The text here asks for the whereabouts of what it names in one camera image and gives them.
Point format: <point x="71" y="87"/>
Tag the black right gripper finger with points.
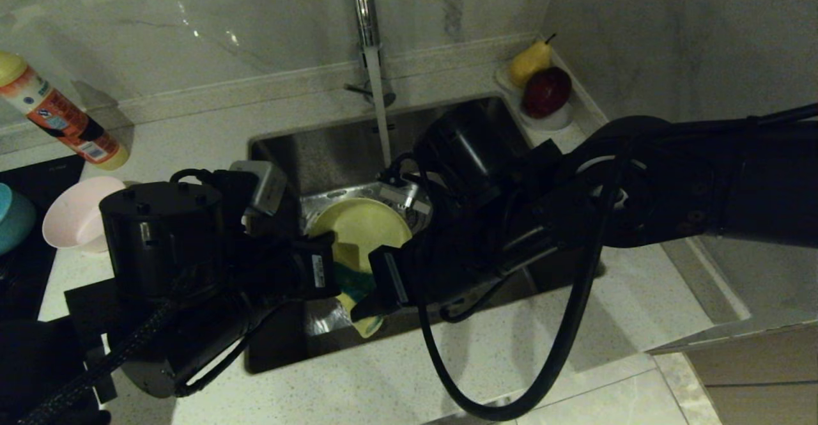
<point x="380" y="309"/>

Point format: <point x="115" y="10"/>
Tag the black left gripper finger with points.
<point x="323" y="268"/>

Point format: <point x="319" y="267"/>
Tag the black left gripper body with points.
<point x="160" y="246"/>

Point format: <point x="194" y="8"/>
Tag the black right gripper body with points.
<point x="479" y="220"/>

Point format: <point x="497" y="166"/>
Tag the green and yellow sponge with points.
<point x="354" y="281"/>

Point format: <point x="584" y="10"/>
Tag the yellow plastic bowl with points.
<point x="364" y="227"/>

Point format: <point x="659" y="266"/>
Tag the pink plastic bowl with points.
<point x="73" y="214"/>

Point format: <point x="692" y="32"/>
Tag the blue plastic bowl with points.
<point x="16" y="220"/>

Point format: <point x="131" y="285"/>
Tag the orange label detergent bottle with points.
<point x="64" y="118"/>

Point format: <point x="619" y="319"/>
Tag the chrome faucet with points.
<point x="364" y="3"/>

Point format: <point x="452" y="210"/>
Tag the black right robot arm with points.
<point x="735" y="182"/>

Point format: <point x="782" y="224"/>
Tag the stainless steel sink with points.
<point x="307" y="150"/>

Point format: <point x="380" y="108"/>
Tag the white fruit tray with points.
<point x="553" y="123"/>

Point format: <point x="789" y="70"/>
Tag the black induction cooktop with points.
<point x="38" y="176"/>

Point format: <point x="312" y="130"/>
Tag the dark red apple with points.
<point x="546" y="91"/>

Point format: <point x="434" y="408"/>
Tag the running water stream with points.
<point x="380" y="112"/>

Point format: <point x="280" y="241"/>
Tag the yellow pear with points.
<point x="527" y="64"/>

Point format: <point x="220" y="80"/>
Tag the light wooden cabinet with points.
<point x="760" y="386"/>

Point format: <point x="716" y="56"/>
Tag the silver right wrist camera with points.
<point x="402" y="193"/>

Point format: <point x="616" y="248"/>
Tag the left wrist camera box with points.
<point x="268" y="185"/>

